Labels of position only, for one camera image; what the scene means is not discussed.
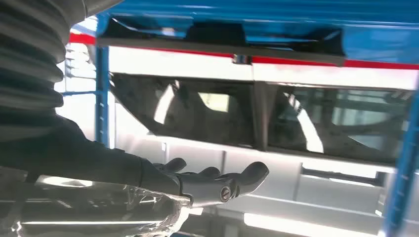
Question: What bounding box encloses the white car with red stripe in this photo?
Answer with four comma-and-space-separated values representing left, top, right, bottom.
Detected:
54, 16, 419, 237

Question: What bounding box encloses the blue metal shelf rack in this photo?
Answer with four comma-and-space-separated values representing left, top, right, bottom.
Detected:
95, 0, 419, 237

